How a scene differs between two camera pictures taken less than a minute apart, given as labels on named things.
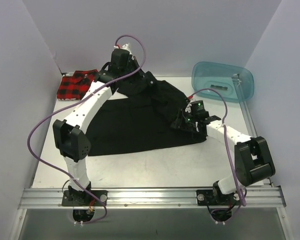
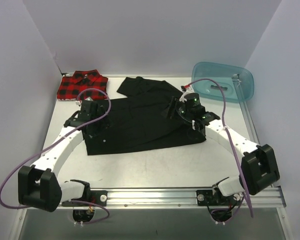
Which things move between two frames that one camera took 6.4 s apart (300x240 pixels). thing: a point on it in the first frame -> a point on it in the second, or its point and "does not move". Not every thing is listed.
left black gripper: [145, 78] -> [97, 122]
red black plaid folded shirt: [74, 87] does not move
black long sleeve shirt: [143, 120] does not move
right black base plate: [207, 197] does not move
